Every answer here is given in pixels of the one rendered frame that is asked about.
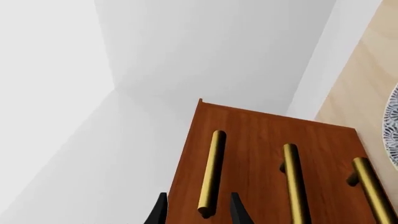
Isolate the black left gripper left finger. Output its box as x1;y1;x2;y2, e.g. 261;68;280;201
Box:
144;192;169;224

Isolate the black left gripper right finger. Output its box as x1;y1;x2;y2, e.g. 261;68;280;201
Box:
229;192;254;224

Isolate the brown wooden cabinet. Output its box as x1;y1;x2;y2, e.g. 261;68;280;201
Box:
164;97;398;224

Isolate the brass bar drawer handle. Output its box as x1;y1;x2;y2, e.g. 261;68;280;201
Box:
346;157;398;224
279;142;313;224
197;129;227;220

